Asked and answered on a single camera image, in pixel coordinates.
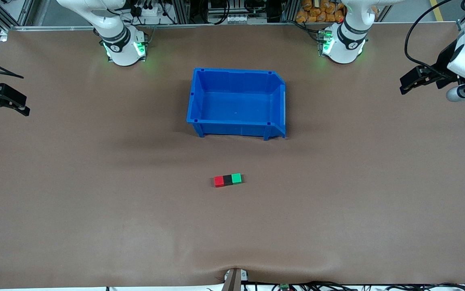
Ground orange snack bags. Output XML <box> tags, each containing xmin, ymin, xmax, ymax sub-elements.
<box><xmin>295</xmin><ymin>0</ymin><xmax>347</xmax><ymax>23</ymax></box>

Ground white power strip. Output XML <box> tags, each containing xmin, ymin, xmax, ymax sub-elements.
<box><xmin>133</xmin><ymin>4</ymin><xmax>169</xmax><ymax>25</ymax></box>

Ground blue plastic storage bin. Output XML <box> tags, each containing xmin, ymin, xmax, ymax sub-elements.
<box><xmin>187</xmin><ymin>67</ymin><xmax>287</xmax><ymax>141</ymax></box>

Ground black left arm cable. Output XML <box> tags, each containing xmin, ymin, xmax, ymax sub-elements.
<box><xmin>404</xmin><ymin>0</ymin><xmax>457</xmax><ymax>77</ymax></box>

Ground black cable bundle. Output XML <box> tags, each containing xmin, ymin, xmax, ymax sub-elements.
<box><xmin>244</xmin><ymin>280</ymin><xmax>465</xmax><ymax>291</ymax></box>

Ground brown metal table bracket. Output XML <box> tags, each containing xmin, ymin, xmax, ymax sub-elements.
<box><xmin>223</xmin><ymin>268</ymin><xmax>249</xmax><ymax>291</ymax></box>

